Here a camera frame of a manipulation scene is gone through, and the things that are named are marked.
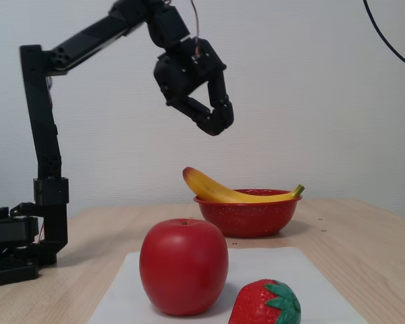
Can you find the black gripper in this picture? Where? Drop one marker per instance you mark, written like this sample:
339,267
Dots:
189,75

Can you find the yellow plastic banana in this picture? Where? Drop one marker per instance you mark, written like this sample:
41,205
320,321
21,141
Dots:
209,189

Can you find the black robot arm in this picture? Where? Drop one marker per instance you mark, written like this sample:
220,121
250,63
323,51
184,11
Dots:
44,135

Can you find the red speckled bowl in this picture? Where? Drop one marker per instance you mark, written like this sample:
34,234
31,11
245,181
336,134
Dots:
246,219

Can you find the red plastic apple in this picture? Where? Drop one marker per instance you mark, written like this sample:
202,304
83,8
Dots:
182,266

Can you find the white paper sheet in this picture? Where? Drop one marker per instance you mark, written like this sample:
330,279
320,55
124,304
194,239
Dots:
307,280

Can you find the red plastic strawberry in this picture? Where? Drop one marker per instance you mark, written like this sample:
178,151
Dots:
253,303

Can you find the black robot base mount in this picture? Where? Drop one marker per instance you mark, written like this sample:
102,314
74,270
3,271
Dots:
6,266

